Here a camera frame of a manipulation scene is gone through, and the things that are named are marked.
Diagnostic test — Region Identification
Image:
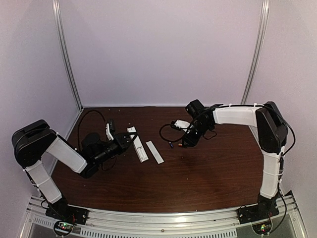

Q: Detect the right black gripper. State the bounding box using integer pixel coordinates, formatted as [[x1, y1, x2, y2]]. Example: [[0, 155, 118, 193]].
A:
[[182, 120, 211, 147]]

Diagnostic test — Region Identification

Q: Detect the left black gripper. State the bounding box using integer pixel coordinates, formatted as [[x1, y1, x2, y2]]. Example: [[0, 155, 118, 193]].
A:
[[93, 132, 137, 165]]

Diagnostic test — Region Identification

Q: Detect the white remote control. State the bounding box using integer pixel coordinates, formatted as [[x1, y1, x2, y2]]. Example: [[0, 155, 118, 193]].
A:
[[127, 126, 149, 163]]

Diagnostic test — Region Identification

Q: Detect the white battery cover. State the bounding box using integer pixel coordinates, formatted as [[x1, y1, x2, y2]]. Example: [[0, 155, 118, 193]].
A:
[[146, 141, 164, 164]]

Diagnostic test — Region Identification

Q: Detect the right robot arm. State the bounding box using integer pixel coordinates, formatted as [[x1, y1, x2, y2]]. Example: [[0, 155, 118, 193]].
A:
[[181, 99, 288, 219]]

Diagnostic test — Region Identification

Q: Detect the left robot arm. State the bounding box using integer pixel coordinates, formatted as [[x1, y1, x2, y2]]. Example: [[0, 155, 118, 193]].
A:
[[11, 119, 138, 220]]

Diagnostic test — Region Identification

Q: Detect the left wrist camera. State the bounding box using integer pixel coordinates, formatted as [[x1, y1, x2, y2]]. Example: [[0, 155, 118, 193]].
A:
[[106, 119, 115, 141]]

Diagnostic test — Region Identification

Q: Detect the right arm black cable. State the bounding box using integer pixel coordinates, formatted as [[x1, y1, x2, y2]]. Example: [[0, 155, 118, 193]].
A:
[[159, 123, 217, 143]]

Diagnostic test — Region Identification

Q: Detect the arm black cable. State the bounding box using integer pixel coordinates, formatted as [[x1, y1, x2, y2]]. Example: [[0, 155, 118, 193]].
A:
[[78, 110, 108, 152], [159, 123, 217, 143]]

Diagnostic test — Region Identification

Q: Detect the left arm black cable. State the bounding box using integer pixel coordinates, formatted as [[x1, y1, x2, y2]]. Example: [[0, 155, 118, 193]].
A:
[[78, 110, 108, 152]]

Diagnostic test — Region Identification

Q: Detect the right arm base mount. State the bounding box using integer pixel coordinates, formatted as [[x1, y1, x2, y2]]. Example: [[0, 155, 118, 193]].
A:
[[237, 203, 279, 224]]

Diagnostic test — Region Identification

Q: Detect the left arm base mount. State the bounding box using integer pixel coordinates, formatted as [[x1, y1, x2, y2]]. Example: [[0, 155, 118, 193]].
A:
[[45, 205, 89, 225]]

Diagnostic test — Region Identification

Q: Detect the right aluminium frame post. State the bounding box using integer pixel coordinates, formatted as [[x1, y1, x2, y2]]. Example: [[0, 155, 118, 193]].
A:
[[241, 0, 270, 104]]

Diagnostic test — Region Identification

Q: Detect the aluminium frame post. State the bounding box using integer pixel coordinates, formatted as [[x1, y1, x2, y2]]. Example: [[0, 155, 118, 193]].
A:
[[241, 0, 270, 104], [52, 0, 84, 137]]

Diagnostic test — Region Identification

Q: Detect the left aluminium frame post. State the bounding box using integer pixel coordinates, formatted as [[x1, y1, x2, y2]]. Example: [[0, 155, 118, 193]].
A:
[[52, 0, 84, 137]]

